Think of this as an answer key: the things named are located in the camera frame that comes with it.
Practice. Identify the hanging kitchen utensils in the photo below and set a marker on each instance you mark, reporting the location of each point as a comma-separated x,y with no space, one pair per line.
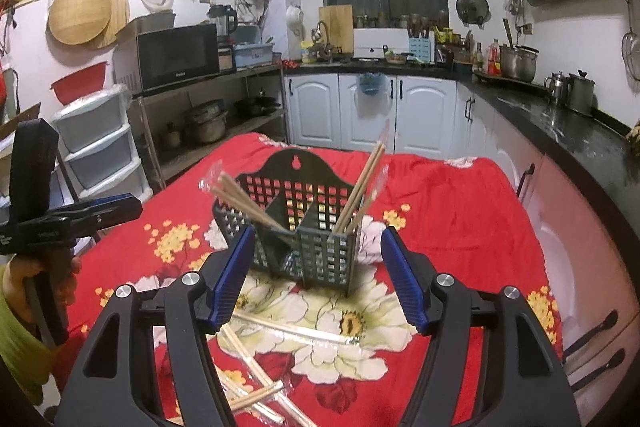
632,57

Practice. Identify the blender jug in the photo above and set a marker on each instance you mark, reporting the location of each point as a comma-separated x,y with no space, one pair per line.
222,22

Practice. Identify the black microwave oven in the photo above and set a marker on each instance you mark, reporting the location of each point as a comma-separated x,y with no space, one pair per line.
175,57

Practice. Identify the metal storage rack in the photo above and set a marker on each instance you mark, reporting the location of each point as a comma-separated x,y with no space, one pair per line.
260,74

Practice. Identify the wooden chopstick pair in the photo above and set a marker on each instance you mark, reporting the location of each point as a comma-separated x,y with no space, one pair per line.
367,172
250,218
240,197
372,197

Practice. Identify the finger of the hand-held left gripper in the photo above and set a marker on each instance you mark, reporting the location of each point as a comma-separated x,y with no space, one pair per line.
107,201
110,213

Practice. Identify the dark hanging pot lid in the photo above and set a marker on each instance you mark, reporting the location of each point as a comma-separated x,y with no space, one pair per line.
472,9

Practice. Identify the rectangular wooden cutting board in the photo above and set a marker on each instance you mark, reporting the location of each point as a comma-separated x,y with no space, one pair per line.
336,24

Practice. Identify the white kitchen cabinets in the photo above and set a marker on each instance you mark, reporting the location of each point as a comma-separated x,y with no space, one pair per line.
320,112

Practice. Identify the person's left hand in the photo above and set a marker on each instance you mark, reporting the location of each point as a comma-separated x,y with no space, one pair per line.
30,267

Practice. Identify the steel stockpot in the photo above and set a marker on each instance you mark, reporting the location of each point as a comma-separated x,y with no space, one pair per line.
517,64

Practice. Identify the red floral tablecloth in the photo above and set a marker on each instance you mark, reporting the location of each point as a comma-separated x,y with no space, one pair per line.
450,217

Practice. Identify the blue plastic container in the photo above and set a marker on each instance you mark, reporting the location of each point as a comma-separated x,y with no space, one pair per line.
252,56

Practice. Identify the blue hanging basket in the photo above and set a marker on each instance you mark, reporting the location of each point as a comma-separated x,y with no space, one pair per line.
371,86

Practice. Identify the person's left forearm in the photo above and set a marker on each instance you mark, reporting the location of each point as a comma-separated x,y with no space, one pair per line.
20,352

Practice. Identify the round wooden board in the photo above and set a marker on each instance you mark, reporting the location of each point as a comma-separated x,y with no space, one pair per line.
120,14

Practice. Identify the pile of dried roots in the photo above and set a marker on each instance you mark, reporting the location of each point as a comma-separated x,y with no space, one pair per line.
635,132

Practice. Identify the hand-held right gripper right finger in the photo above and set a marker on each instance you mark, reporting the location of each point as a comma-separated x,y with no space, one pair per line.
405,277

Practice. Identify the red sauce bottle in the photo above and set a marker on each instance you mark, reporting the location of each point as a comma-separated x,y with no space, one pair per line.
494,59

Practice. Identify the white countertop box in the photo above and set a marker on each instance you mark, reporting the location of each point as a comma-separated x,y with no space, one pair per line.
380,41

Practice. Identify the cardboard box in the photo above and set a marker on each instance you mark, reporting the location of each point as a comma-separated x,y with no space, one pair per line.
150,24

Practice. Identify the plastic drawer unit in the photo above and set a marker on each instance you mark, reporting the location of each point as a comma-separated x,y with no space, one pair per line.
95,132

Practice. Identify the old metal pot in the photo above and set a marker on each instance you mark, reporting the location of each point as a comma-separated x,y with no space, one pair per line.
205,124

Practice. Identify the grey metal canister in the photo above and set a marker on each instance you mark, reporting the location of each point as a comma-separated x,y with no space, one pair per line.
581,94

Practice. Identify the small steel teapot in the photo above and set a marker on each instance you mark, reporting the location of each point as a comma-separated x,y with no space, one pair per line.
555,89

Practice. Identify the black frying pan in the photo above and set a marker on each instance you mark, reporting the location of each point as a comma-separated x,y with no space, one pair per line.
257,106

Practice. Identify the pile of chopsticks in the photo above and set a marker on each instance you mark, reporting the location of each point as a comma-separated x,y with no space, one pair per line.
300,329

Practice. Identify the blue knife block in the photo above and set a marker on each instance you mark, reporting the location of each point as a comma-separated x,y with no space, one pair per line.
420,49

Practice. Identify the black kitchen countertop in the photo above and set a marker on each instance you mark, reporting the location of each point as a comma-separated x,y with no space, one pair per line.
575,142

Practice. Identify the red plastic basin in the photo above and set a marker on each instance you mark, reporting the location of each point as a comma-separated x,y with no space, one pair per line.
80,84

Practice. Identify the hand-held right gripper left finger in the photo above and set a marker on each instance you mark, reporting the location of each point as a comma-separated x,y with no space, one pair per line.
232,277

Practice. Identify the kitchen faucet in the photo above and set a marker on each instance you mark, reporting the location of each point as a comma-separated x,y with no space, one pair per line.
322,42

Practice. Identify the pink kitchen cabinets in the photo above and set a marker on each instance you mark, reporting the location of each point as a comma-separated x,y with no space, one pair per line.
590,257

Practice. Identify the black plastic utensil basket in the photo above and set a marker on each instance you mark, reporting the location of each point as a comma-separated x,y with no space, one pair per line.
320,252

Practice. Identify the round bamboo tray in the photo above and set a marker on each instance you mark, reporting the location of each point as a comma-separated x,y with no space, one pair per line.
77,14

